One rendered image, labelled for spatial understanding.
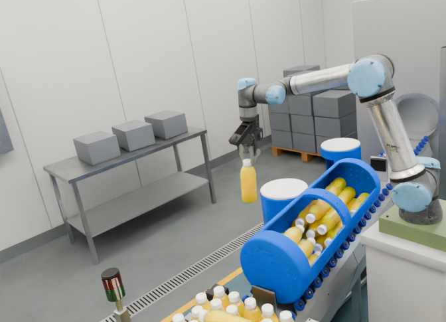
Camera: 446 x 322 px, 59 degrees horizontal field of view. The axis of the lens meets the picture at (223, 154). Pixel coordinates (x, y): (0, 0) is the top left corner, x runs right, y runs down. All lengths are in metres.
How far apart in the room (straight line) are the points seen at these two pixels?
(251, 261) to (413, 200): 0.63
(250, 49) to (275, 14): 0.75
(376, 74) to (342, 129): 3.86
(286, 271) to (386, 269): 0.40
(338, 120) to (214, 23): 2.12
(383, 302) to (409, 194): 0.55
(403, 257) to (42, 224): 3.88
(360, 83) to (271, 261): 0.71
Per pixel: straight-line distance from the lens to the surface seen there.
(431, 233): 1.60
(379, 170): 2.63
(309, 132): 5.45
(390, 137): 1.41
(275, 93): 1.53
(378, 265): 1.73
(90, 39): 4.74
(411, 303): 1.75
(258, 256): 1.58
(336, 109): 5.10
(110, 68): 4.82
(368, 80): 1.36
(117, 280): 1.47
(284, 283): 1.58
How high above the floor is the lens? 2.02
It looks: 19 degrees down
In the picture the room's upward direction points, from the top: 9 degrees counter-clockwise
